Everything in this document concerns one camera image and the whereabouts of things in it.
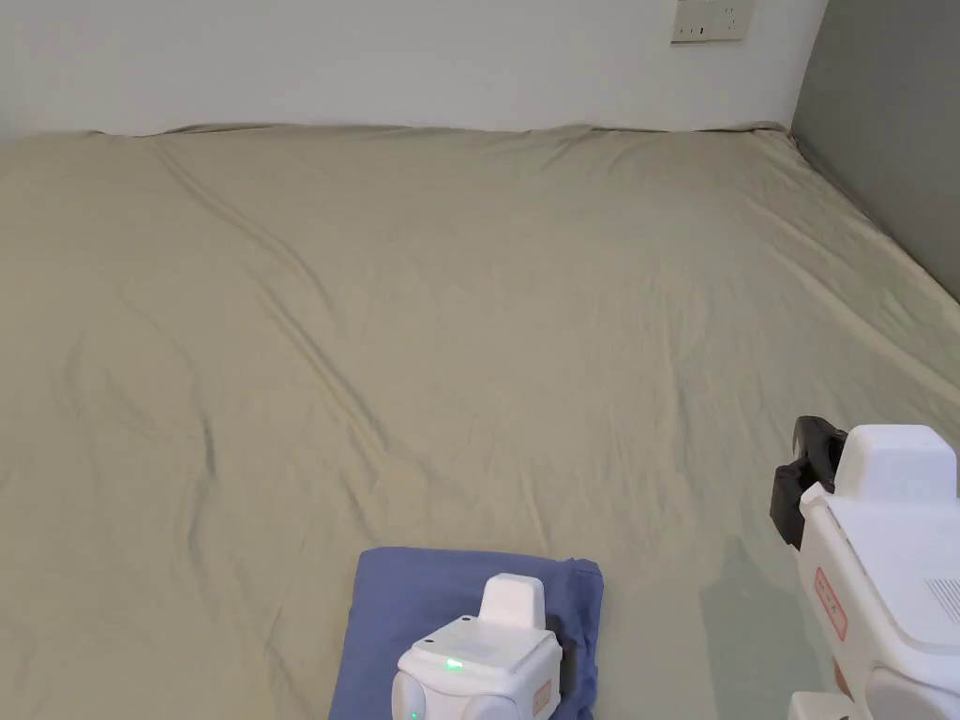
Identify grey padded headboard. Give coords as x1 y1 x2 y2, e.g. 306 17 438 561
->
790 0 960 306

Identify blue garment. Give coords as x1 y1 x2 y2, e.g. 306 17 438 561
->
327 547 606 720

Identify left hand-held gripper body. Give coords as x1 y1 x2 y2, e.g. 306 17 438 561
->
390 573 579 720

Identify white wall socket plate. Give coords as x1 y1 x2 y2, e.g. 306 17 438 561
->
669 0 752 46

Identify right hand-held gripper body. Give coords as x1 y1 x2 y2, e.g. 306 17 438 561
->
787 415 960 720

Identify bed with beige sheet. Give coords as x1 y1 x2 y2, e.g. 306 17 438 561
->
0 122 960 720

